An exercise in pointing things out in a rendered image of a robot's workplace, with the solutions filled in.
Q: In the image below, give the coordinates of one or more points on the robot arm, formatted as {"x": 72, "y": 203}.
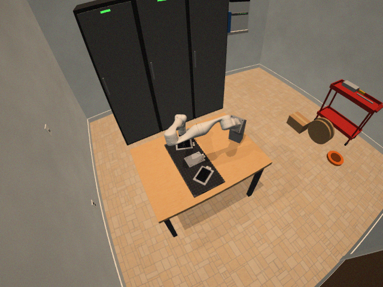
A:
{"x": 171, "y": 137}

